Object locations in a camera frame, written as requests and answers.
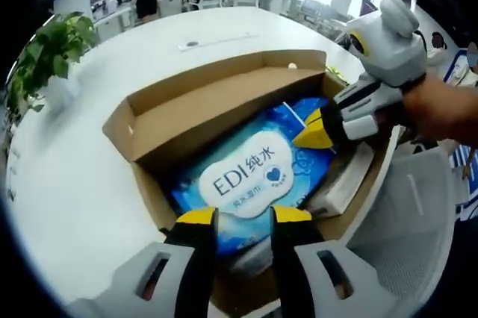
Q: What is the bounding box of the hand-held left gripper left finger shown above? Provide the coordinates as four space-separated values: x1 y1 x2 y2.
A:
74 205 220 318

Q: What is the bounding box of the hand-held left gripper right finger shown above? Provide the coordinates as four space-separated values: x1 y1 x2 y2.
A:
269 205 412 318

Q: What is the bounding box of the blue wet wipes pack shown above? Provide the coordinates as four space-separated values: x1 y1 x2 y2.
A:
170 96 337 259

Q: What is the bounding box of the brown cardboard shoe box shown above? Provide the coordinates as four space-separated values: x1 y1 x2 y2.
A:
102 48 403 315

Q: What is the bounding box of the person's right hand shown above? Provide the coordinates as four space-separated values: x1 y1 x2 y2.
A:
374 76 446 138

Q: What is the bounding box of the grey mesh office chair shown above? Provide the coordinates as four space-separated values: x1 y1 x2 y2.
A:
345 138 455 318

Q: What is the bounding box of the potted green plant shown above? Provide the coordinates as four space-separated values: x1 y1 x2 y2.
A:
6 11 101 121

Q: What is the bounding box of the white office desk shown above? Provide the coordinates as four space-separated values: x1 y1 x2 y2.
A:
93 0 138 31

